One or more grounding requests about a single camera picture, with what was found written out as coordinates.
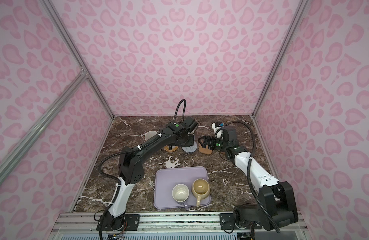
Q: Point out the left diagonal aluminium strut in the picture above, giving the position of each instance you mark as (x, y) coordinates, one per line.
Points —
(12, 159)

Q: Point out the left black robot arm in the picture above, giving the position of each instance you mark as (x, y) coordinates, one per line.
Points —
(130, 168)

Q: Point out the lavender rectangular tray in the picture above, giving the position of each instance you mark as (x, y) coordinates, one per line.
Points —
(166, 179)

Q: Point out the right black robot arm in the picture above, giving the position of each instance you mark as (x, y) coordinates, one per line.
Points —
(275, 201)

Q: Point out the cork flower shaped coaster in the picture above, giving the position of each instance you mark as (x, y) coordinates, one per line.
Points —
(206, 150)

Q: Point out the blue grey woven coaster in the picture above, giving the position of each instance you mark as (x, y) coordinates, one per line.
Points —
(190, 149)

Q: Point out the white speckled mug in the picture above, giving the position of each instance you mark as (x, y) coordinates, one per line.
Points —
(149, 135)

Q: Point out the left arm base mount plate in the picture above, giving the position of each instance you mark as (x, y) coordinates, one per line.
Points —
(125, 222)

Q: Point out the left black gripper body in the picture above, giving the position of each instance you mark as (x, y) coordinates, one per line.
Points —
(188, 141)

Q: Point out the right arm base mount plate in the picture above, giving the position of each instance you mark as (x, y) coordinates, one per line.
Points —
(229, 221)

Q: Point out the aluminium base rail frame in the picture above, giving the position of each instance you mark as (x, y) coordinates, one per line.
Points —
(152, 226)

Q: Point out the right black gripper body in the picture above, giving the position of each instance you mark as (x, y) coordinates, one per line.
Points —
(220, 144)

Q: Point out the beige yellow mug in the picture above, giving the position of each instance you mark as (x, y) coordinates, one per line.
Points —
(200, 190)

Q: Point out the orange rattan round coaster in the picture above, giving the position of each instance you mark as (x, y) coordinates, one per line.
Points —
(170, 148)

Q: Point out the white mug grey handle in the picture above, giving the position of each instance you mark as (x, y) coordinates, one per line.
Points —
(180, 193)

